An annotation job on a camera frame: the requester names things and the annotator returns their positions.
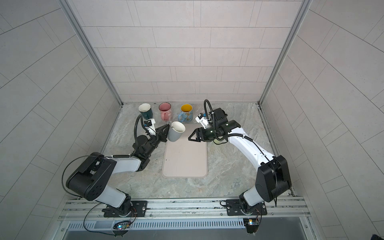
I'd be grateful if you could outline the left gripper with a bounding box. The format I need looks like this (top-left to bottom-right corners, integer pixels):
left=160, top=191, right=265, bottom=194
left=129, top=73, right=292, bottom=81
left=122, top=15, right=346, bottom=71
left=143, top=125, right=171, bottom=159

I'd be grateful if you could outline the grey mug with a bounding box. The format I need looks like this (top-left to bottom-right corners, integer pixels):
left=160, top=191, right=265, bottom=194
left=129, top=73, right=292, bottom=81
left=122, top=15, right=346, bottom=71
left=168, top=121, right=186, bottom=142

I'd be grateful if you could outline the blue patterned mug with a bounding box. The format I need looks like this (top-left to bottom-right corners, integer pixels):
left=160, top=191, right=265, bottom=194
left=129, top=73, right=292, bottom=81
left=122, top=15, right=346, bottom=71
left=178, top=104, right=193, bottom=123

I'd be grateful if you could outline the pink patterned mug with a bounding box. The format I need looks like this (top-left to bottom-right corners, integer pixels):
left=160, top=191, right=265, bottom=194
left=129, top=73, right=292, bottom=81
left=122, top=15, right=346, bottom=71
left=159, top=103, right=173, bottom=122

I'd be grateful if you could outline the dark green mug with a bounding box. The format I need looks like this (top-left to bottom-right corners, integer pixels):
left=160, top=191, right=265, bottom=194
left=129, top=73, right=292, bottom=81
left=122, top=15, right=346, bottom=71
left=139, top=103, right=153, bottom=120

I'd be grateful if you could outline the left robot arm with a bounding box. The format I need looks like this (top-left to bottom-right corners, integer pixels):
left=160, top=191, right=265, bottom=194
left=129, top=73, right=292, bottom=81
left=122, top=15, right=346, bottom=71
left=66, top=124, right=170, bottom=217

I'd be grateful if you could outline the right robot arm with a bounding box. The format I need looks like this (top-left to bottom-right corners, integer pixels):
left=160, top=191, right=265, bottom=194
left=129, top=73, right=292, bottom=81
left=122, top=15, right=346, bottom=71
left=188, top=108, right=292, bottom=214

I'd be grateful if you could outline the beige tray mat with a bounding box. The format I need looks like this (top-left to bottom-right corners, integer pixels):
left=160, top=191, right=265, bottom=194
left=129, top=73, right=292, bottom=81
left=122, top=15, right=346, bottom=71
left=162, top=124, right=208, bottom=179

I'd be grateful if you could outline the white ventilation grille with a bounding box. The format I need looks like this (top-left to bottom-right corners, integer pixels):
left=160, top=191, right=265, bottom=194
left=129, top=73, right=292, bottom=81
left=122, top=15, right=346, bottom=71
left=67, top=218, right=245, bottom=232

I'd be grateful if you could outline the left circuit board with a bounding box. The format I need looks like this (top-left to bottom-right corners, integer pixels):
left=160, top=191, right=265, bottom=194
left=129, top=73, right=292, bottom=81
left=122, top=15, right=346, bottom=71
left=113, top=221, right=132, bottom=231

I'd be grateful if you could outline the circuit board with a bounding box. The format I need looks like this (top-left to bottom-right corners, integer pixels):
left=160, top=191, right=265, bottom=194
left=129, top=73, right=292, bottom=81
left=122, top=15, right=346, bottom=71
left=243, top=219, right=260, bottom=234
left=113, top=221, right=132, bottom=231

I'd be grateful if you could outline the right circuit board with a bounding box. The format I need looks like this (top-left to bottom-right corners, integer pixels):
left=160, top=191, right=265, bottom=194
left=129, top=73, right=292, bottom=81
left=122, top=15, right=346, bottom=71
left=243, top=219, right=260, bottom=234

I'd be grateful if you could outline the left corner metal profile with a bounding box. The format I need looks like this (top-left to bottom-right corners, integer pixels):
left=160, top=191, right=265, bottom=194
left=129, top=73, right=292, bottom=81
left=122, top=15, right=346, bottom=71
left=58, top=0, right=124, bottom=107

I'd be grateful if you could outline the corner metal profile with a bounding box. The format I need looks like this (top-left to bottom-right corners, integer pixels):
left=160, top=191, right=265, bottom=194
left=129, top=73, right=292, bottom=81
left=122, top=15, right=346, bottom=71
left=58, top=0, right=124, bottom=107
left=259, top=0, right=312, bottom=106

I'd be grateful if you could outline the right corner metal profile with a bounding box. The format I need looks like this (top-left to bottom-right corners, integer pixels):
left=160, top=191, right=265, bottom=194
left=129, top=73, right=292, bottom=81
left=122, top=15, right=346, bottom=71
left=259, top=0, right=312, bottom=106

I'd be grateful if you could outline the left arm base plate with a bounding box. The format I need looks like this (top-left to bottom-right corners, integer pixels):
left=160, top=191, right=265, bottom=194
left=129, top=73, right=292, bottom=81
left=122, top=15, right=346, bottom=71
left=102, top=200, right=148, bottom=218

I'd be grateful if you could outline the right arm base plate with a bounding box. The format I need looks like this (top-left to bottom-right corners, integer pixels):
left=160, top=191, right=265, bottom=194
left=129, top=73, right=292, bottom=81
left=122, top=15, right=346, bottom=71
left=224, top=199, right=268, bottom=216

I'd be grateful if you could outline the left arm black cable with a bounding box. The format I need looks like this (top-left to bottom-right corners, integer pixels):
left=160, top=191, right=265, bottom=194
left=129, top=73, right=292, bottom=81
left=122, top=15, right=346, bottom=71
left=61, top=154, right=97, bottom=199

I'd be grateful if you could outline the aluminium mounting rail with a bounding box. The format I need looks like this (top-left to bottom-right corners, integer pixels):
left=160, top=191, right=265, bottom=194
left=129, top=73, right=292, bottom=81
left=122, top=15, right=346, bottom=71
left=58, top=196, right=311, bottom=222

